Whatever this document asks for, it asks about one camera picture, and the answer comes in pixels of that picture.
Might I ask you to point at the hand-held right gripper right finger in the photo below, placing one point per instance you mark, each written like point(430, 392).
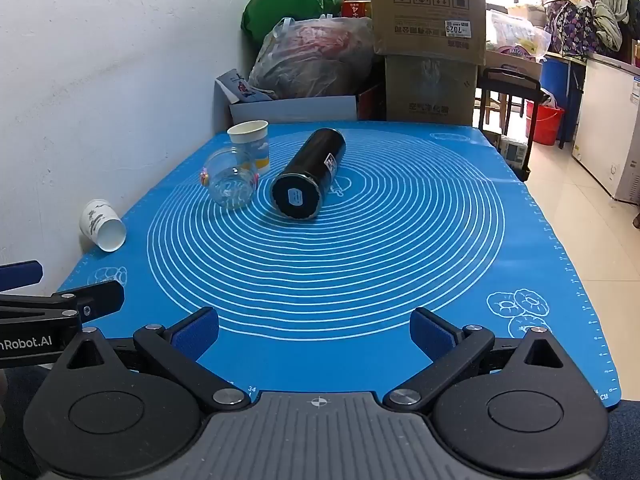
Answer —
point(431, 334)

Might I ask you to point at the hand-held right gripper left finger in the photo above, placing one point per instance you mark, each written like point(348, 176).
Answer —
point(194, 332)

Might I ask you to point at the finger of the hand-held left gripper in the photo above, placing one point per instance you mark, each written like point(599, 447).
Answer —
point(22, 274)
point(97, 298)

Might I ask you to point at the white paper cup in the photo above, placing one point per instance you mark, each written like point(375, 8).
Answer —
point(97, 220)

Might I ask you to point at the clear plastic cup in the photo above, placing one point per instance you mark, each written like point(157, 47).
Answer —
point(230, 185)

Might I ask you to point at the printed paper cup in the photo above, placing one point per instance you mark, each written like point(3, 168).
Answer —
point(252, 142)

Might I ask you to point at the black thermos cup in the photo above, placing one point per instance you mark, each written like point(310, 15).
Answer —
point(310, 170)

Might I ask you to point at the blue silicone baking mat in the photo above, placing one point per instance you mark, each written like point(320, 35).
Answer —
point(400, 260)

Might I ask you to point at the tissue pack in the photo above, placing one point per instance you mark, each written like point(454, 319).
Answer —
point(514, 150)

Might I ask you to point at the red carton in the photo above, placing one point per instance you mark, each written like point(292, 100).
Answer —
point(371, 104)

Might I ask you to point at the red bucket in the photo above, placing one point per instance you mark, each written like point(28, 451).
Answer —
point(545, 122)

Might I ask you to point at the plain cardboard box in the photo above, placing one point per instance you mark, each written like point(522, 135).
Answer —
point(430, 90)

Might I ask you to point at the white cardboard box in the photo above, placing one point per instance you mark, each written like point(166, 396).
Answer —
point(295, 110)

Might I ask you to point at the small printed carton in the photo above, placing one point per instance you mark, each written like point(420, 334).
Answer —
point(240, 85)

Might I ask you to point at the black metal cart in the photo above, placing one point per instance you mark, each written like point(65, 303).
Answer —
point(510, 76)

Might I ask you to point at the white chest freezer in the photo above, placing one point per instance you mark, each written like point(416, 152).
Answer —
point(610, 125)

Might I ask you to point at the blue barrel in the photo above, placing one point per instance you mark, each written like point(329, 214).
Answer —
point(557, 80)

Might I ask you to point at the cardboard box with pink label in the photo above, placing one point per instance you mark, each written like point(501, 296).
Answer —
point(515, 62)

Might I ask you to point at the clear plastic bag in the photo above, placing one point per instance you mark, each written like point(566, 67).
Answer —
point(310, 55)

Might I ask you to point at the large cardboard box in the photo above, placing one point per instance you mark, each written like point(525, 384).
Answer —
point(420, 20)

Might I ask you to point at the clear wrapped package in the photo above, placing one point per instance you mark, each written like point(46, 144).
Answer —
point(515, 30)

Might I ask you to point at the red box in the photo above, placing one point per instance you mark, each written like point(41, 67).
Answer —
point(356, 9)

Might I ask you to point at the purple patterned bag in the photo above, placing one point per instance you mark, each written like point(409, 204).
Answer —
point(570, 27)

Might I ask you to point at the green plastic bag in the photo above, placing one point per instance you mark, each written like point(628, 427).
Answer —
point(290, 0)

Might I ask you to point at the pale green cloth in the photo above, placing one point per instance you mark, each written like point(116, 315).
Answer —
point(611, 10)

